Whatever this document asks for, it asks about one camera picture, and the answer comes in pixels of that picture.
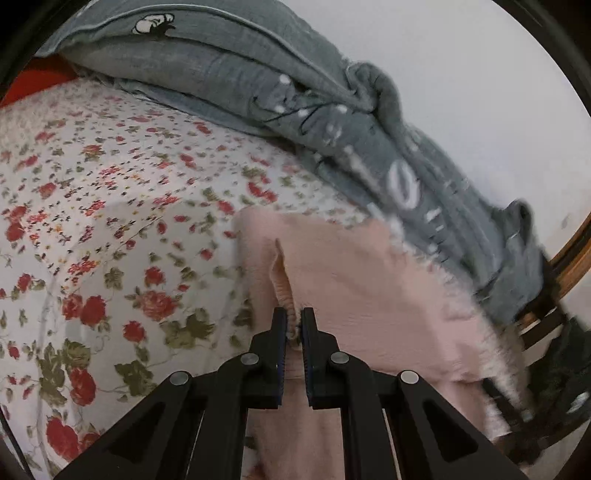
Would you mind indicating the red cloth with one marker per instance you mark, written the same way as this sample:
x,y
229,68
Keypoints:
x,y
34,76

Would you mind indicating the floral bed sheet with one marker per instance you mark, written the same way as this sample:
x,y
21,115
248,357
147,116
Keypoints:
x,y
115,221

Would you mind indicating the pink knitted sweater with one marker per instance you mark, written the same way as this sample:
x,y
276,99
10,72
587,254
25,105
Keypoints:
x,y
369,295

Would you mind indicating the dark cloth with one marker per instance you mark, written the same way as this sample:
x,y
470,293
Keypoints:
x,y
561,364

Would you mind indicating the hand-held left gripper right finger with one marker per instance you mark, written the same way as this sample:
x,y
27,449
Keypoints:
x,y
308,355

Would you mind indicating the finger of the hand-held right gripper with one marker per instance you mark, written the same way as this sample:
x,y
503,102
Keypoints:
x,y
505,401

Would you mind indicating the wooden bed frame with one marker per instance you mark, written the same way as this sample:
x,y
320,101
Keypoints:
x,y
561,258

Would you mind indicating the grey printed quilt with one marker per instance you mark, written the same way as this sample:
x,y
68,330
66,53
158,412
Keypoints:
x,y
286,87

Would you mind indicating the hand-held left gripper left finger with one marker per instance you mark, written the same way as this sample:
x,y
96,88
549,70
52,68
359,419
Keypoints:
x,y
279,355

